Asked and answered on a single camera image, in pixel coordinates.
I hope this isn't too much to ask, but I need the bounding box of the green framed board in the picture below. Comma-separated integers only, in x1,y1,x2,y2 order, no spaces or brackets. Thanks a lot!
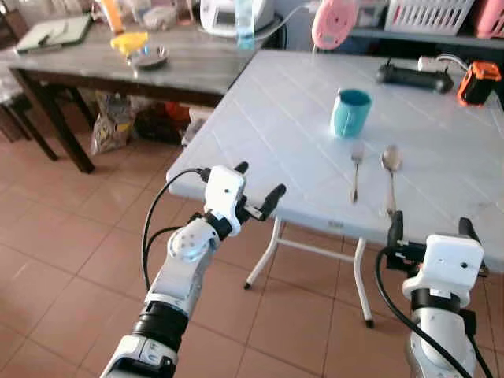
13,13,95,55

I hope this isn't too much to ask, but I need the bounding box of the white plastic basket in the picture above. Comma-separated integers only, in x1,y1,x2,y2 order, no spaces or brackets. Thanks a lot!
384,0,476,37

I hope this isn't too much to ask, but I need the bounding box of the dark wooden table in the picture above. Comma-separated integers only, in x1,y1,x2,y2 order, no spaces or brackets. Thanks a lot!
0,17,286,175

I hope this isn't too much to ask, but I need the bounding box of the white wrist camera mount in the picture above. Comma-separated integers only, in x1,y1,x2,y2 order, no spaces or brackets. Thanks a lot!
402,234,486,297
203,165,246,226

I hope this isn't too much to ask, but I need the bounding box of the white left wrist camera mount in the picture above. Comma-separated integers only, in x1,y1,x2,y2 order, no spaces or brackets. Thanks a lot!
203,165,246,226

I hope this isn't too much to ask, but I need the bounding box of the printed snack bag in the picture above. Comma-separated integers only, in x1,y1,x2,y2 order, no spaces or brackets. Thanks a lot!
90,92,135,156

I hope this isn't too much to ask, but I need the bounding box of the clear blue water bottle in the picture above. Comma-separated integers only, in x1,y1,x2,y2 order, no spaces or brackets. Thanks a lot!
234,0,258,50

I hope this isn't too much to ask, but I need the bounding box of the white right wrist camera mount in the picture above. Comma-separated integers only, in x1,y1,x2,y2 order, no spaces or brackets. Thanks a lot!
402,234,486,297

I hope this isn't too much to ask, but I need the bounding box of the white folding table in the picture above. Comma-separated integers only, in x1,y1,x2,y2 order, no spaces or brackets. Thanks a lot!
166,49,504,328

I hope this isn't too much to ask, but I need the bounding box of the yellow plastic object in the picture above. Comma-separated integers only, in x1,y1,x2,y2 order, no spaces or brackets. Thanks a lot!
109,31,150,57

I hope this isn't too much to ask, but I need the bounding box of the white kitchen appliance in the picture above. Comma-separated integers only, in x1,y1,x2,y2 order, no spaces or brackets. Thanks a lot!
198,0,277,39

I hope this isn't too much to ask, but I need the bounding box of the pink round appliance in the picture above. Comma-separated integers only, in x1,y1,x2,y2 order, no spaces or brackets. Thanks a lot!
310,0,360,51

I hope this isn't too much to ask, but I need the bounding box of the pink plastic basket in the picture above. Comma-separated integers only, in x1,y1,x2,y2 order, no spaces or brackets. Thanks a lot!
474,0,504,41

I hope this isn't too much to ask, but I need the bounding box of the dark orange bag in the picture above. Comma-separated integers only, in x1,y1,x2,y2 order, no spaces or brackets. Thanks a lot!
135,101,192,146

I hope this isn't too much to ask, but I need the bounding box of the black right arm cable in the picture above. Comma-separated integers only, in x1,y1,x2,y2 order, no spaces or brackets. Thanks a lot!
373,246,473,378

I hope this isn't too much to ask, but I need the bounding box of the clear hose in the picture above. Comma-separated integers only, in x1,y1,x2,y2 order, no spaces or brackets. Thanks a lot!
272,2,318,38

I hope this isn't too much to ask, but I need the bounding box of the teal cup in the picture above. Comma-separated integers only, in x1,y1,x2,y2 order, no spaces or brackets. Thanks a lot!
330,88,373,140

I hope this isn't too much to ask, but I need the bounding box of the orange bottle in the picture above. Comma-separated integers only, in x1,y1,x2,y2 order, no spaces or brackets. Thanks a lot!
98,0,126,35

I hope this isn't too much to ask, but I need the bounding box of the orange and black battery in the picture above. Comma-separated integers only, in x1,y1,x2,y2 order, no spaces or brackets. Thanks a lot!
457,61,503,108

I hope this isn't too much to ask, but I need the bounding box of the metal spoon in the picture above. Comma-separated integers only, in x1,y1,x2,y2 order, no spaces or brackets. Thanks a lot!
380,146,404,218

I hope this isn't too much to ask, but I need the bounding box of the white plug adapter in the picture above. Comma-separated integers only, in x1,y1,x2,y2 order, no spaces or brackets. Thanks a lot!
417,54,443,72

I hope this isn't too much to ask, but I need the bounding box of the steel bowl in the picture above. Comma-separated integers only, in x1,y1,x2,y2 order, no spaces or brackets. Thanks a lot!
125,46,170,71

